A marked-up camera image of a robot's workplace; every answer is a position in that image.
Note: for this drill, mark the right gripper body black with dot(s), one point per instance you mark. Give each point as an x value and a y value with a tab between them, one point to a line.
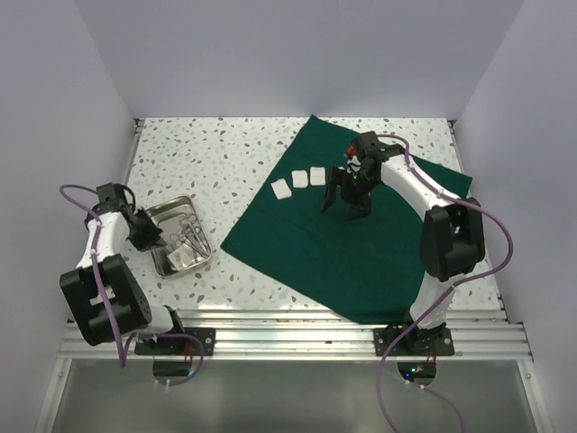
358	180

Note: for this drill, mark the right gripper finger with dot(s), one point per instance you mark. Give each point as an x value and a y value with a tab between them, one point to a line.
335	181
359	208

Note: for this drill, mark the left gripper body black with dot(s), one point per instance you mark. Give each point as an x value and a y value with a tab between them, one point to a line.
144	233

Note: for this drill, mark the white sterile packet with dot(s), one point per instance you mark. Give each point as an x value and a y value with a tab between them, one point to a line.
183	247

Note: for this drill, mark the large steel surgical scissors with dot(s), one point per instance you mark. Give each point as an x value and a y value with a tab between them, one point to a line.
198	234

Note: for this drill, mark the steel scissors medium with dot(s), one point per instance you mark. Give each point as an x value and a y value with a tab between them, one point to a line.
200	242

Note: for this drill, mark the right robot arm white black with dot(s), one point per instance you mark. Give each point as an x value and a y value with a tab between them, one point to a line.
452	237

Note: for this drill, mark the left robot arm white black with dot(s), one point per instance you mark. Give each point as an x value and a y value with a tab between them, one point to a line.
104	297

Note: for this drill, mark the green surgical drape cloth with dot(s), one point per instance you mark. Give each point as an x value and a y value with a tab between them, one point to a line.
368	270

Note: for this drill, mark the stainless steel instrument tray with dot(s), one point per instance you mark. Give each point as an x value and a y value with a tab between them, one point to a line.
172	216

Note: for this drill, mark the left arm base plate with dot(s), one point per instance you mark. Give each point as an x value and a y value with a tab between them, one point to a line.
193	341

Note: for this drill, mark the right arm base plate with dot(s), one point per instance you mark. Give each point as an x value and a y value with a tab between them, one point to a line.
418	342

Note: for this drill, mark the aluminium rail frame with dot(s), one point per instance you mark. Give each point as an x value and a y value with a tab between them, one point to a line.
321	335

